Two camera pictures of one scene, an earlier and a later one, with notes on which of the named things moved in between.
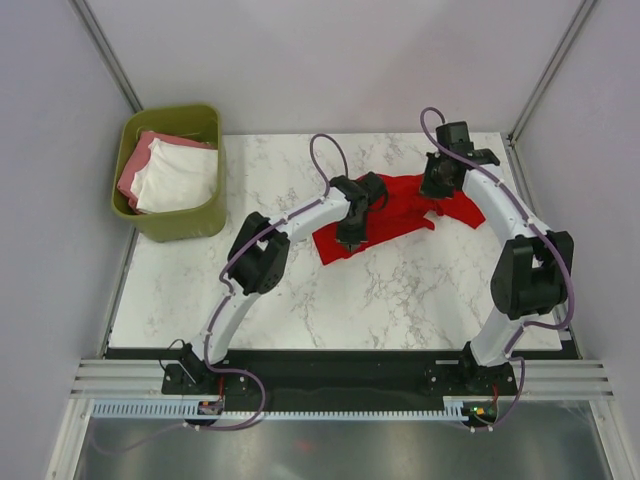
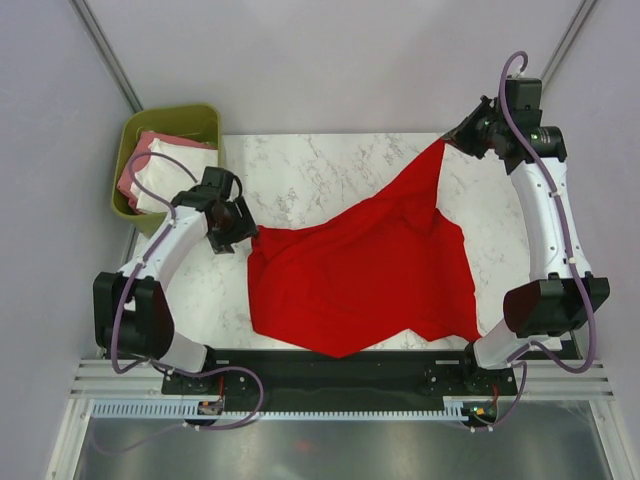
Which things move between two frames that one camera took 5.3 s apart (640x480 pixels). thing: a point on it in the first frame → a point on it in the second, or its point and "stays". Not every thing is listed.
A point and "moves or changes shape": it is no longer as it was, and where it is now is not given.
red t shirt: x=407 y=210 moves or changes shape
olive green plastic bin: x=200 y=122 stays
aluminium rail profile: x=547 y=378 stays
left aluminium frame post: x=97 y=36 stays
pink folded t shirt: x=140 y=158 stays
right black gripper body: x=433 y=183 → x=477 y=134
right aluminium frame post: x=572 y=29 stays
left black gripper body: x=352 y=230 → x=237 y=226
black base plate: x=340 y=379 stays
